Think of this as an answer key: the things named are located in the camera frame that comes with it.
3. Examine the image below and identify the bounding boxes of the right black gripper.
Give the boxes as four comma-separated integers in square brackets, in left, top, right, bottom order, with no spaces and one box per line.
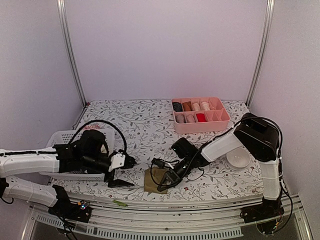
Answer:
[158,156,194,192]

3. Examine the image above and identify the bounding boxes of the olive green underwear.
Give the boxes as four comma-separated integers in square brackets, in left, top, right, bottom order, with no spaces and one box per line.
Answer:
[144,167,168,195]

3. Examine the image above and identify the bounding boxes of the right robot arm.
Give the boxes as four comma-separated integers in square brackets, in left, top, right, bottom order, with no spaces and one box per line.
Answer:
[157,113,283,218]

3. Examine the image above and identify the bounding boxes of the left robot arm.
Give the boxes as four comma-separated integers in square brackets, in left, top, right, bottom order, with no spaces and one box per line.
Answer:
[0,129,137,217]

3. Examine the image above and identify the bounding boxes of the cream underwear in basket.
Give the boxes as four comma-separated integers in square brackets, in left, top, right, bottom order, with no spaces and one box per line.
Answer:
[100,142,109,154]

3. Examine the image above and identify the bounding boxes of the grey pink rolled underwear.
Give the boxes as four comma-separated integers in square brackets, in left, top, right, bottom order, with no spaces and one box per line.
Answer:
[175,114,186,124]

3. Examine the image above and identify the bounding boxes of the mauve rolled underwear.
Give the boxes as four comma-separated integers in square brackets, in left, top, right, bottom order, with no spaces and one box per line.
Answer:
[185,114,196,123]

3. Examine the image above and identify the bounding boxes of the red rolled underwear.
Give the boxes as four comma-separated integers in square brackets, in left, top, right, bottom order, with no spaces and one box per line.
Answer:
[196,113,207,123]

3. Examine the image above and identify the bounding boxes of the black striped rolled underwear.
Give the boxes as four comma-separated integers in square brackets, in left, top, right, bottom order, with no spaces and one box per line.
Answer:
[172,101,184,112]

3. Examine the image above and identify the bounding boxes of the brown rolled underwear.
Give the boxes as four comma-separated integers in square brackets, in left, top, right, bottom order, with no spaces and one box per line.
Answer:
[182,101,192,112]

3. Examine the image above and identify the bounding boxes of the pale pink rolled underwear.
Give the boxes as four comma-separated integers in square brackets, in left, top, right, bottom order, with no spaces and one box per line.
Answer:
[192,102,201,111]

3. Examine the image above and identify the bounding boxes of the cream rolled underwear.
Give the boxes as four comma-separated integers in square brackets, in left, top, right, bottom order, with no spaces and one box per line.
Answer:
[201,101,211,111]

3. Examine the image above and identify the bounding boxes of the green tape scrap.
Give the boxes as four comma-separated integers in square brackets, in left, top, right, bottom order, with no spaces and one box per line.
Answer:
[112,199,128,207]

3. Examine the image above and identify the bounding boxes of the floral tablecloth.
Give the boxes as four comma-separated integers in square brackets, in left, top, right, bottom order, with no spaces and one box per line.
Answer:
[51,99,264,203]

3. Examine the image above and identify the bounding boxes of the red white cloth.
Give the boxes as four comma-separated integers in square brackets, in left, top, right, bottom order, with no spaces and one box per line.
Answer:
[83,124,103,130]

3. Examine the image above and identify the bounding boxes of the pink divided organizer box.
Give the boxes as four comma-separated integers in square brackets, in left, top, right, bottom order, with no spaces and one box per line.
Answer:
[171,96,230,134]

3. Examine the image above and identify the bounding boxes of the white bowl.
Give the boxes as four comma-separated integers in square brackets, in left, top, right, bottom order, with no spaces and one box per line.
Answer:
[226,147,250,171]

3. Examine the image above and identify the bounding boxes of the white plastic laundry basket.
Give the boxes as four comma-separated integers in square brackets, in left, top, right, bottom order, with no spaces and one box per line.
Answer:
[39,128,115,182]

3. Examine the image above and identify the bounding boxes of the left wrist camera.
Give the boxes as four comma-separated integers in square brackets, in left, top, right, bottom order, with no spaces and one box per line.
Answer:
[108,152,126,172]

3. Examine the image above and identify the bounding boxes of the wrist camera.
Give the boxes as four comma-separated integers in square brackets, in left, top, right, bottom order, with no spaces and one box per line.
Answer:
[108,152,126,172]
[150,158,174,169]

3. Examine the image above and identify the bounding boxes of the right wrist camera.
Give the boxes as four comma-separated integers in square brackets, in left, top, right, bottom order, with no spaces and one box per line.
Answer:
[150,158,174,169]

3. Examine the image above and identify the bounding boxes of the aluminium front rail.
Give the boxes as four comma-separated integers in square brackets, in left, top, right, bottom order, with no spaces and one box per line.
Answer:
[21,195,315,240]

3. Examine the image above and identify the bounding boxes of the right black cable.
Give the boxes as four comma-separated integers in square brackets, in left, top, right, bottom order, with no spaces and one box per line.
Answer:
[149,147,208,193]

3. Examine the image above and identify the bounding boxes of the left black cable loop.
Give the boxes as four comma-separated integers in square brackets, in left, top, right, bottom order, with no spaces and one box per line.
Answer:
[67,119,128,153]

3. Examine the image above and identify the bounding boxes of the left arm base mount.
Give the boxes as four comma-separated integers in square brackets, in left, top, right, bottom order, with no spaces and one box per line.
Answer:
[48,185,92,223]

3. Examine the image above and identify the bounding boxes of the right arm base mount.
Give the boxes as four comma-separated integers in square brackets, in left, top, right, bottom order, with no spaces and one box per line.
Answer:
[240,196,285,223]

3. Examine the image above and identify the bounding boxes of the left aluminium frame post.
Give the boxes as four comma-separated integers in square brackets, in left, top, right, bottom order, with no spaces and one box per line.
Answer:
[56,0,87,107]

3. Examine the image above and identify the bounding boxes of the aluminium frame post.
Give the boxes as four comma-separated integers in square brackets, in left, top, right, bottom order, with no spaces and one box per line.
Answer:
[245,0,275,109]
[56,0,87,107]

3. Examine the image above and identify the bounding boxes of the right aluminium frame post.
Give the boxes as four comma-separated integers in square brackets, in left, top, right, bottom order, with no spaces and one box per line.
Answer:
[245,0,275,109]

